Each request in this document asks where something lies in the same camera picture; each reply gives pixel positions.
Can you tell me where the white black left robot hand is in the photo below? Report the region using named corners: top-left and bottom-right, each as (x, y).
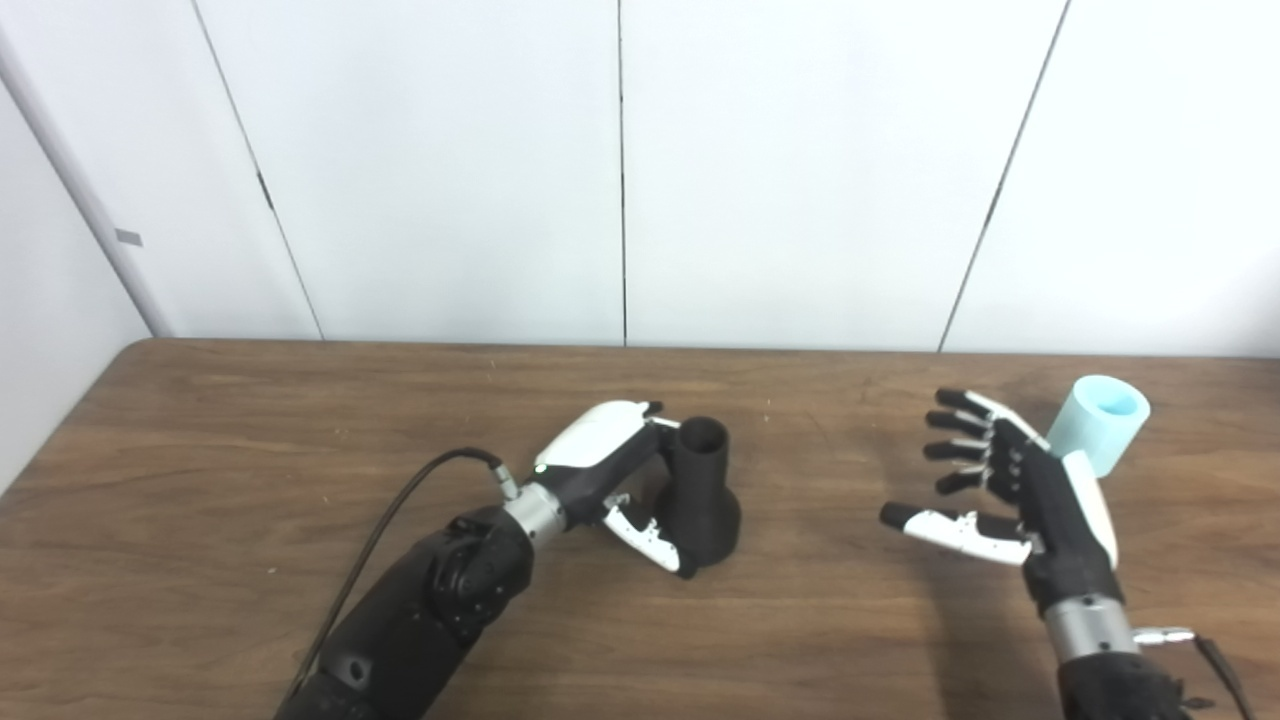
top-left (535, 400), bottom-right (701, 581)

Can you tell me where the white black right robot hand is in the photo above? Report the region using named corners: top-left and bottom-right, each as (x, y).
top-left (879, 388), bottom-right (1126, 616)

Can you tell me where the light blue cup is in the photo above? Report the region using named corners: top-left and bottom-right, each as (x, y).
top-left (1046, 375), bottom-right (1152, 478)

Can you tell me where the black funnel-shaped nozzle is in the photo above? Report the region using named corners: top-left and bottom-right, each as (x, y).
top-left (655, 417), bottom-right (743, 576)

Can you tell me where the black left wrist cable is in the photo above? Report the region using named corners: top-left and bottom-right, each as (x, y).
top-left (285, 449), bottom-right (521, 706)

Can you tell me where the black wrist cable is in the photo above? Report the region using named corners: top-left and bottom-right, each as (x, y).
top-left (285, 449), bottom-right (521, 706)
top-left (1133, 627), bottom-right (1256, 720)

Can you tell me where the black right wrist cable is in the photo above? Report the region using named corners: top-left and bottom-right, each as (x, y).
top-left (1133, 627), bottom-right (1256, 720)

